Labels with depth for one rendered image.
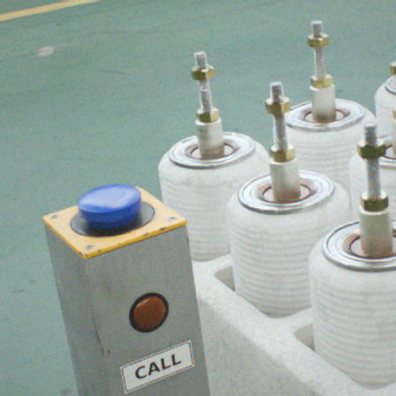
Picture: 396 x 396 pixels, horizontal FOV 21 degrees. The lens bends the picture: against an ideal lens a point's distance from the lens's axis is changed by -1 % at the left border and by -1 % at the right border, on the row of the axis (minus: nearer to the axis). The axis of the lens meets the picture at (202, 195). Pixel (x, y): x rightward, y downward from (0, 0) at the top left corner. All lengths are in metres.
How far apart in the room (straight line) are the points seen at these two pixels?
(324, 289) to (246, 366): 0.12
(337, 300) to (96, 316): 0.17
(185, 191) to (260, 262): 0.12
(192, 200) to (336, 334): 0.22
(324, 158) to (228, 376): 0.22
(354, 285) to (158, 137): 1.02
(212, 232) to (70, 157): 0.79
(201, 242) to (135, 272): 0.26
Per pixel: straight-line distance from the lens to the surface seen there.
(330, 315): 0.71
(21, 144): 1.75
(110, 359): 0.66
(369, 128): 0.69
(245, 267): 0.81
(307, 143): 0.93
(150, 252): 0.64
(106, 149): 1.66
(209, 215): 0.88
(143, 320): 0.65
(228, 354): 0.82
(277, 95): 0.78
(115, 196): 0.65
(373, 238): 0.71
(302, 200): 0.80
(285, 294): 0.80
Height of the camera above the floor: 0.59
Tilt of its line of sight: 24 degrees down
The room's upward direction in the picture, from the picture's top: 7 degrees counter-clockwise
